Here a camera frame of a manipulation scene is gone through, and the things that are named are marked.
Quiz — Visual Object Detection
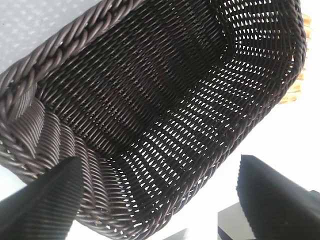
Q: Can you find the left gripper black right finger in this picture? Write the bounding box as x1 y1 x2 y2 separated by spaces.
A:
236 154 320 240

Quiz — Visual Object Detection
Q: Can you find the dark brown wicker basket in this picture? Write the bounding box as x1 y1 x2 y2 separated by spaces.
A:
0 0 308 240

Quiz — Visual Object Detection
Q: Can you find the striped long bread loaf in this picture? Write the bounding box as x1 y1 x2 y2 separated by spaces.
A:
278 13 314 105

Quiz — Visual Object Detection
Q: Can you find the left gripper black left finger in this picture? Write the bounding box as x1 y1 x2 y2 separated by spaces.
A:
0 156 84 240

